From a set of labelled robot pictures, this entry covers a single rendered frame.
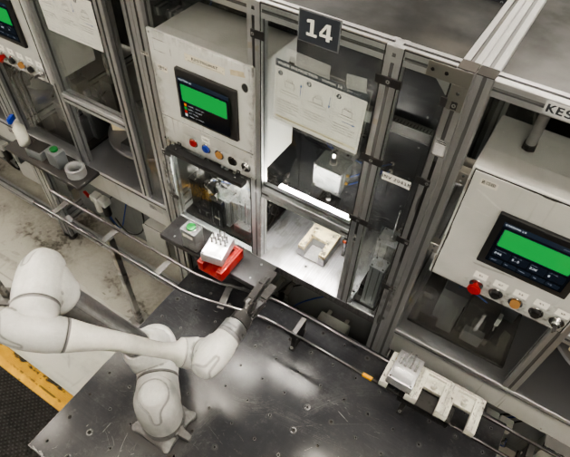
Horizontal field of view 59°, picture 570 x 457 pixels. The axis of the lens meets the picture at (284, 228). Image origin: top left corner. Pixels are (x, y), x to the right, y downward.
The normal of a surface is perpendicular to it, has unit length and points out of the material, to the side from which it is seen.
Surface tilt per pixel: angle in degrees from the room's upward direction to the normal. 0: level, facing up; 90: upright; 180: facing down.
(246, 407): 0
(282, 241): 0
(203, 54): 90
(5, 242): 0
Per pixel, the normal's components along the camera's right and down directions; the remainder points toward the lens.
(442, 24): 0.04, -0.65
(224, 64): -0.53, 0.63
